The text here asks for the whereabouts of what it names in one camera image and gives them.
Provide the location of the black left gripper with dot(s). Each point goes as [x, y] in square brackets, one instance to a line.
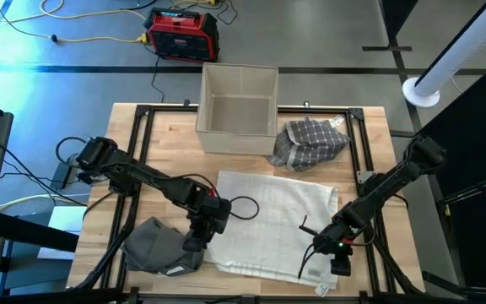
[213, 213]

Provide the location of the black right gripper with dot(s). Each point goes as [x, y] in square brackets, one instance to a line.
[331, 242]

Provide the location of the white towel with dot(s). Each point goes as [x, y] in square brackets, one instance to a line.
[277, 219]

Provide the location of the dark grey towel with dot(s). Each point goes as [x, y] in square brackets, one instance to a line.
[154, 249]

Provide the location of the grey checked towel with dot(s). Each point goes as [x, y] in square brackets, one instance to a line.
[310, 143]

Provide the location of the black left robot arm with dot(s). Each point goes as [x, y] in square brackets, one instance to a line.
[142, 173]

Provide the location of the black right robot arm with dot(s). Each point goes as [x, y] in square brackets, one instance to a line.
[395, 177]

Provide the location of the beige fabric bin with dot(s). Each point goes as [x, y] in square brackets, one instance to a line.
[239, 114]

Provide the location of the red black power station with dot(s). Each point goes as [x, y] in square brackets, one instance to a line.
[184, 38]

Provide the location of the black partition panel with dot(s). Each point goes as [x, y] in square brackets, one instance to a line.
[479, 126]

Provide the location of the black floor stand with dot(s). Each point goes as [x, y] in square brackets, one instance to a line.
[395, 25]

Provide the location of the white tower fan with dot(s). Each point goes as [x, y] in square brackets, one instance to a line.
[458, 50]

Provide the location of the black metal table frame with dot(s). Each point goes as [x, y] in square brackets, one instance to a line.
[167, 109]

